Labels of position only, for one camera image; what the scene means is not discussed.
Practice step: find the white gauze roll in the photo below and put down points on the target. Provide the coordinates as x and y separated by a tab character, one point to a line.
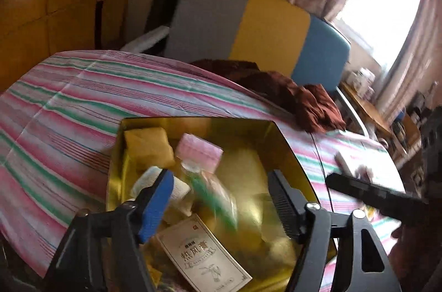
145	180

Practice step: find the gold tin box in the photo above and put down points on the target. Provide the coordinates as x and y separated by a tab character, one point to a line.
248	154

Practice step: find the wooden bedside table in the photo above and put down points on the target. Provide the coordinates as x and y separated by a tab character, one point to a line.
371	112

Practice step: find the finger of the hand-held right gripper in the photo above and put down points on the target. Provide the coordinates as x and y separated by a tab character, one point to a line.
366	190

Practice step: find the purple carton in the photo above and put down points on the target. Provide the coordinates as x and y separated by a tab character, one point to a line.
369	92

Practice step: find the green yellow snack packet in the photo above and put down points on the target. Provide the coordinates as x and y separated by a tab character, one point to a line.
214	195

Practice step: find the brown crumpled blanket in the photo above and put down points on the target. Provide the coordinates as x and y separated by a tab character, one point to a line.
304	102

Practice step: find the yellow wooden wardrobe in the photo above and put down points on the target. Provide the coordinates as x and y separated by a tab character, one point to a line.
51	2

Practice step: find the pink packet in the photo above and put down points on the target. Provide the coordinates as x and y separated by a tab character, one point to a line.
200	149

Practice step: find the white bed rail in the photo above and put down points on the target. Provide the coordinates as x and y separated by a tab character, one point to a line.
145	42

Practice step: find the yellow sponge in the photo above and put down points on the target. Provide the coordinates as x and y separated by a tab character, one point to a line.
148	145

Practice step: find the grey bed rail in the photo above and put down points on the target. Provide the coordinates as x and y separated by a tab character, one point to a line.
352	112

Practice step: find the bright window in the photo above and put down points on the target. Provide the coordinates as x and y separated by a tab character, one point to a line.
386	2

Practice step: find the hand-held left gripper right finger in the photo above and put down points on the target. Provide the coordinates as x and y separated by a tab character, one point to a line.
283	205

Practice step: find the blue bowl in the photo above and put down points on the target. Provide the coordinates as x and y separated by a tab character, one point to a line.
401	115

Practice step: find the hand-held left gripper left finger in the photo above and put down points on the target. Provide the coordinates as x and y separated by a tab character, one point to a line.
155	205

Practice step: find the grey yellow blue headboard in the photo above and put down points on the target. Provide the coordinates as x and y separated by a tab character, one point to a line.
269	29

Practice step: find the person's right hand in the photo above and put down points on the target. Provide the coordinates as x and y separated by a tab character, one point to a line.
417	243

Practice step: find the cluttered wooden shelf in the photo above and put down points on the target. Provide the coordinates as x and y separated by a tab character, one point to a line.
409	133

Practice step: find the white blue carton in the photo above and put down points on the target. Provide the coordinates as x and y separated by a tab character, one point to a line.
351	78

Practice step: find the cream printed box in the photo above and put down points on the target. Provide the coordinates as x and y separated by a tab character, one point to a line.
200	250

